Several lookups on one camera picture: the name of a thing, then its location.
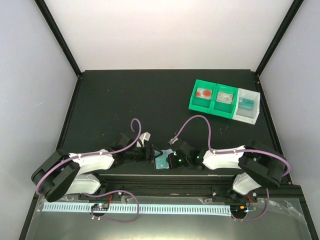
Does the white bin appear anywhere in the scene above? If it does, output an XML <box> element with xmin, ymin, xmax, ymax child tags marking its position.
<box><xmin>232</xmin><ymin>88</ymin><xmax>261</xmax><ymax>125</ymax></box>

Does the left green bin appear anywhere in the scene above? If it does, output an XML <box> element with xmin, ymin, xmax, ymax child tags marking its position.
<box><xmin>188</xmin><ymin>79</ymin><xmax>217</xmax><ymax>114</ymax></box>

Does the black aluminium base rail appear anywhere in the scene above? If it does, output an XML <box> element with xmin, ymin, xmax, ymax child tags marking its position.
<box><xmin>78</xmin><ymin>174</ymin><xmax>303</xmax><ymax>203</ymax></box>

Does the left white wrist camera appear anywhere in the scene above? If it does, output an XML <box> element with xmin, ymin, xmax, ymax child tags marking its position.
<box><xmin>136</xmin><ymin>131</ymin><xmax>151</xmax><ymax>148</ymax></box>

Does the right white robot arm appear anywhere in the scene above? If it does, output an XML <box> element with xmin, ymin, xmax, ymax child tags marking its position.
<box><xmin>166</xmin><ymin>139</ymin><xmax>291</xmax><ymax>203</ymax></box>

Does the purple camera cable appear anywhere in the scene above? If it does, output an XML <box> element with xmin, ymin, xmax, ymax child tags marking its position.
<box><xmin>174</xmin><ymin>114</ymin><xmax>291</xmax><ymax>180</ymax></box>
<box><xmin>35</xmin><ymin>118</ymin><xmax>143</xmax><ymax>196</ymax></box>

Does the purple cable loop right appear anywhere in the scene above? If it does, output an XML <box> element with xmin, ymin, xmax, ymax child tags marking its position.
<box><xmin>231</xmin><ymin>187</ymin><xmax>271</xmax><ymax>223</ymax></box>

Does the green bin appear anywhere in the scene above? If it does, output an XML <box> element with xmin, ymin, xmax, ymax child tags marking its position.
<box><xmin>188</xmin><ymin>79</ymin><xmax>217</xmax><ymax>114</ymax></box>
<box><xmin>210</xmin><ymin>84</ymin><xmax>239</xmax><ymax>119</ymax></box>

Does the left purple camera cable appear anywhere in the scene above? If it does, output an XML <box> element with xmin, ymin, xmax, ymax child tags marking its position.
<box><xmin>35</xmin><ymin>118</ymin><xmax>143</xmax><ymax>196</ymax></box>

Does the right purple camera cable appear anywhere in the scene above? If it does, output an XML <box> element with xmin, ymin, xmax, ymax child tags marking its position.
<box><xmin>174</xmin><ymin>114</ymin><xmax>291</xmax><ymax>180</ymax></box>

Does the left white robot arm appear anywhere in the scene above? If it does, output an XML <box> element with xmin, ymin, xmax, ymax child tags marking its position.
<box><xmin>31</xmin><ymin>132</ymin><xmax>163</xmax><ymax>202</ymax></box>

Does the teal AION VIP card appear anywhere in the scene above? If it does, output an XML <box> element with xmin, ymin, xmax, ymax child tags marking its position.
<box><xmin>238</xmin><ymin>97</ymin><xmax>255</xmax><ymax>111</ymax></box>

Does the white card red pattern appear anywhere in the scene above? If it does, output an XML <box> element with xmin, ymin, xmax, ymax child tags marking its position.
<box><xmin>216</xmin><ymin>91</ymin><xmax>234</xmax><ymax>105</ymax></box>

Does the card with red circles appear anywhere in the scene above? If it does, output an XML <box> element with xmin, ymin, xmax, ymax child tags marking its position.
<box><xmin>195</xmin><ymin>87</ymin><xmax>213</xmax><ymax>100</ymax></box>

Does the black leather card holder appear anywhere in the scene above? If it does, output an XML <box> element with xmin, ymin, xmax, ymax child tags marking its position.
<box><xmin>152</xmin><ymin>149</ymin><xmax>174</xmax><ymax>171</ymax></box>

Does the middle green bin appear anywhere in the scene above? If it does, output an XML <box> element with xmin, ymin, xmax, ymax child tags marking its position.
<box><xmin>210</xmin><ymin>84</ymin><xmax>239</xmax><ymax>119</ymax></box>

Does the black frame post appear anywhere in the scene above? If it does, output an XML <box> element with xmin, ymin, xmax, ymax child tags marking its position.
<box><xmin>34</xmin><ymin>0</ymin><xmax>82</xmax><ymax>78</ymax></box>
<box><xmin>255</xmin><ymin>0</ymin><xmax>304</xmax><ymax>77</ymax></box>

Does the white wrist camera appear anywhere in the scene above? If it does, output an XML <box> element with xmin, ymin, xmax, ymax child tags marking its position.
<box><xmin>136</xmin><ymin>131</ymin><xmax>151</xmax><ymax>148</ymax></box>
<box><xmin>168</xmin><ymin>137</ymin><xmax>178</xmax><ymax>145</ymax></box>

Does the right black frame post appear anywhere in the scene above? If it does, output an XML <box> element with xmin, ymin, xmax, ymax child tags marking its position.
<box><xmin>255</xmin><ymin>0</ymin><xmax>304</xmax><ymax>77</ymax></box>

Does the small circuit board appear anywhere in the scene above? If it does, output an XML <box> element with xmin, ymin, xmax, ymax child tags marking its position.
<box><xmin>91</xmin><ymin>203</ymin><xmax>110</xmax><ymax>211</ymax></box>

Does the left black frame post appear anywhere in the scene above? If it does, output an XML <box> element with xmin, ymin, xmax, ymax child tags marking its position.
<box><xmin>34</xmin><ymin>0</ymin><xmax>82</xmax><ymax>78</ymax></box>

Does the purple cable loop left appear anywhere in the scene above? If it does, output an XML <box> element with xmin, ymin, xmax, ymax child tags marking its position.
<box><xmin>83</xmin><ymin>189</ymin><xmax>140</xmax><ymax>223</ymax></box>

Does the purple cable loop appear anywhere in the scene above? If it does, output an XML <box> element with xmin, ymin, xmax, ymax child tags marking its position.
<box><xmin>83</xmin><ymin>189</ymin><xmax>140</xmax><ymax>223</ymax></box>
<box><xmin>231</xmin><ymin>187</ymin><xmax>271</xmax><ymax>223</ymax></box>

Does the white slotted cable duct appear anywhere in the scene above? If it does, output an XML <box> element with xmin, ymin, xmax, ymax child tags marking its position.
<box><xmin>42</xmin><ymin>202</ymin><xmax>231</xmax><ymax>217</ymax></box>

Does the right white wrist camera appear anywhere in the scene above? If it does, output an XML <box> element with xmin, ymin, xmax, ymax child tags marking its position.
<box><xmin>168</xmin><ymin>137</ymin><xmax>178</xmax><ymax>145</ymax></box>

